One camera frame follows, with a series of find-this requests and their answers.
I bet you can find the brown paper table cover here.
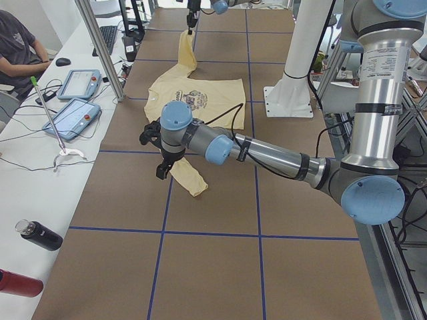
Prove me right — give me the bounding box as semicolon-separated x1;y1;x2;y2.
34;9;381;319

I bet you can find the black water bottle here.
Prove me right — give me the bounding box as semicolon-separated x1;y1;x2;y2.
15;219;63;251

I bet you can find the red water bottle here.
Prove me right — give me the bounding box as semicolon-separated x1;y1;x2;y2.
1;270;44;297

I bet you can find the aluminium frame post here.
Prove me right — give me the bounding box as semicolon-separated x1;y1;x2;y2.
75;0;125;102

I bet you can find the metal rod green tip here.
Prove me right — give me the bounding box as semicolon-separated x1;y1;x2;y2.
30;76;66;155

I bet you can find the yellow long-sleeve printed shirt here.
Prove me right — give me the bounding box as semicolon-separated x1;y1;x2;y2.
143;29;246;197

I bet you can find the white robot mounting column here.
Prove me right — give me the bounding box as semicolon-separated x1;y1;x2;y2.
264;0;335;118

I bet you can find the near teach pendant tablet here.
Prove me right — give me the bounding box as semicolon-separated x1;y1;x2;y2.
52;98;101;141

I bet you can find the seated person grey shirt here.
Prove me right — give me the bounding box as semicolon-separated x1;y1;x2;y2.
1;10;51;101

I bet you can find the far teach pendant tablet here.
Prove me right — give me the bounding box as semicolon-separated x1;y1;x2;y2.
57;69;101;101

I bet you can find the teach pendant tablet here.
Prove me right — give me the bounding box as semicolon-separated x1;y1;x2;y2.
52;98;101;141
57;69;101;101

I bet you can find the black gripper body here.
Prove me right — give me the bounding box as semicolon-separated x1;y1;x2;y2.
186;0;201;31
156;150;184;179

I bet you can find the black computer mouse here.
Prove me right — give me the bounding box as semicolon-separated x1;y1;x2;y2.
55;57;71;67

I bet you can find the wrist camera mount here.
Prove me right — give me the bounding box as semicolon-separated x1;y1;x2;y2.
139;121;161;148

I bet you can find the white curved stand base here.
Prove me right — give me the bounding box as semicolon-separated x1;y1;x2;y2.
53;148;87;172

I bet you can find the black keyboard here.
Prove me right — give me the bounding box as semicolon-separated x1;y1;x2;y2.
99;25;117;55

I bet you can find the black camera cable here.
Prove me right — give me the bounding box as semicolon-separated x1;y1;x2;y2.
203;103;244;147

